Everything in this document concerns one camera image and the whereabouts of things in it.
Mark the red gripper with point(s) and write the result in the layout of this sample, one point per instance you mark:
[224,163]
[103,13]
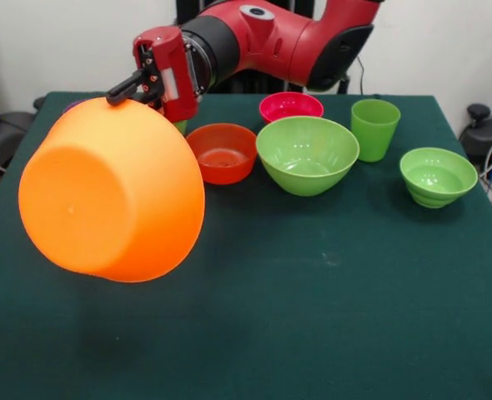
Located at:
[175,71]

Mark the large orange bowl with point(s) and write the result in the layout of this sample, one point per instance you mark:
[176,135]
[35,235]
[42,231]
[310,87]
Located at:
[104,200]

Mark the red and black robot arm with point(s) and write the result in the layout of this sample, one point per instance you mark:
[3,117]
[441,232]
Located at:
[271,37]

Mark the green ribbed cup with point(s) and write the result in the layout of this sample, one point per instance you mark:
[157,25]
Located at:
[182,127]

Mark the purple cup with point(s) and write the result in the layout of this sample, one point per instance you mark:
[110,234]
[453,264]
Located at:
[74,104]

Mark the red bowl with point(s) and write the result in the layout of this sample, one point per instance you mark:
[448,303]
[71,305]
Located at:
[225,171]

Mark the black chair base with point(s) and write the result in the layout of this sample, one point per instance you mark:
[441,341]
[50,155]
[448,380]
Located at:
[485,133]
[8,129]

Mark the pink bowl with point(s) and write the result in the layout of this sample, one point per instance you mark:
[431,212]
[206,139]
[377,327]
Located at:
[289,106]

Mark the large green bowl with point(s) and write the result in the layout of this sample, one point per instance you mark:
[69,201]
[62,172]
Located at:
[308,141]

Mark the dark green tablecloth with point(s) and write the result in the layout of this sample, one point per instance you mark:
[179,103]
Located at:
[271,291]

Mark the green smooth cup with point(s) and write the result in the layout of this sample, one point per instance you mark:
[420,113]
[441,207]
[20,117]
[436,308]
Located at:
[373,137]

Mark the small green ribbed bowl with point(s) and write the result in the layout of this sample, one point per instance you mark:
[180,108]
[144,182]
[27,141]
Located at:
[438,175]

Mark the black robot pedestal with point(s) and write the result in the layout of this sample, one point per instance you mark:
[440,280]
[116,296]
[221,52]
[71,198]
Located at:
[250,83]

